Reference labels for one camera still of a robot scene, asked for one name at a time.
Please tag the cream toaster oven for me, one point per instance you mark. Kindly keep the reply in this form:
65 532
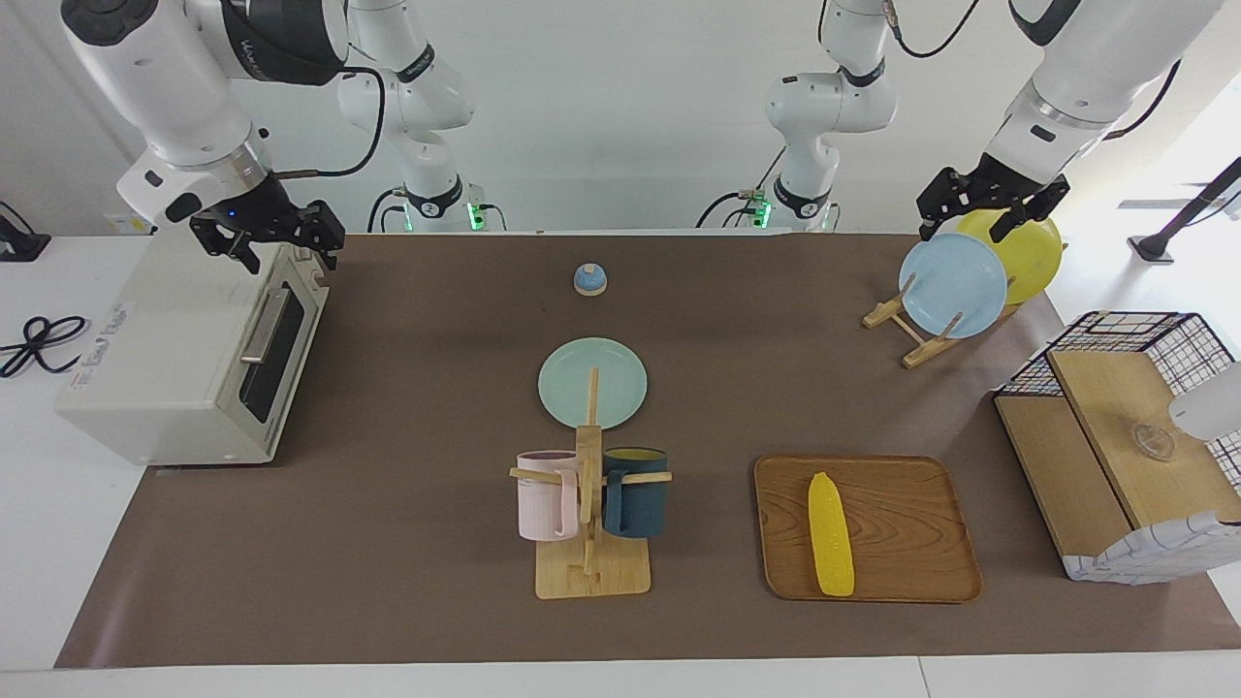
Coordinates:
155 368

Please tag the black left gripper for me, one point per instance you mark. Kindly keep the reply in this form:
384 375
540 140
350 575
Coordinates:
1003 179

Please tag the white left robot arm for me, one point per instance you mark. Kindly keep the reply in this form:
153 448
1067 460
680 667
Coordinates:
1086 78

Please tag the light green plate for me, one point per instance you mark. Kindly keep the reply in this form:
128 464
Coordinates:
562 383

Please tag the brown table mat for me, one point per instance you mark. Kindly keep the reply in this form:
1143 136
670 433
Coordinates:
417 388

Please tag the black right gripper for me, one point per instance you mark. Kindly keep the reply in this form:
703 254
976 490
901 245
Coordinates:
260 211

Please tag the black stand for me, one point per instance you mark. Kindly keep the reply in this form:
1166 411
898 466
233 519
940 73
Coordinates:
1159 247

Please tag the blue and white bell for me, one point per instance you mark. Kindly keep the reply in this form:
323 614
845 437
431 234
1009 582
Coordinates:
590 280

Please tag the white checked cloth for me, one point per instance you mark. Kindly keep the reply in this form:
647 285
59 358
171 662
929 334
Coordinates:
1144 557

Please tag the light blue plate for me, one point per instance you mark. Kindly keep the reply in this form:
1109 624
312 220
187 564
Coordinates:
955 286

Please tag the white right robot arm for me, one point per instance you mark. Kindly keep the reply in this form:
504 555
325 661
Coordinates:
165 87

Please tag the wooden mug tree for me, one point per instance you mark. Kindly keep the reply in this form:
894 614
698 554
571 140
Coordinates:
591 577

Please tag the white power box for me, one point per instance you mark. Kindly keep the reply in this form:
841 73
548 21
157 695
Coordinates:
131 225

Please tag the pink mug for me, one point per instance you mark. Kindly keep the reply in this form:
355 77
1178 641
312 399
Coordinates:
543 504

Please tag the toaster oven glass door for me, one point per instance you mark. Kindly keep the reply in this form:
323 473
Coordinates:
281 368

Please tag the yellow corn cob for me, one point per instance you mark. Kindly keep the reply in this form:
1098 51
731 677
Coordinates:
832 538

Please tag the dark teal mug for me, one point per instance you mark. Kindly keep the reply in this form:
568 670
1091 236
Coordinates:
640 504

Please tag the white rounded object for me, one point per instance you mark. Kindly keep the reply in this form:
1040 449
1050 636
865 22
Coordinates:
1212 407

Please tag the yellow plate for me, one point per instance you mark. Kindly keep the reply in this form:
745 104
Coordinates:
1033 257

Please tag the black clamp base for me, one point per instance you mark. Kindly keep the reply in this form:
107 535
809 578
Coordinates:
19 247

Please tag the brown wooden tray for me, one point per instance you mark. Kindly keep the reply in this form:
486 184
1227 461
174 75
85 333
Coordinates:
911 528

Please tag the wooden plate rack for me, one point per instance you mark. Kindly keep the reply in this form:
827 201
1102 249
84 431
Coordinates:
921 355

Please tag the small clear glass dish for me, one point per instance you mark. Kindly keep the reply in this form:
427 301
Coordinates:
1154 443

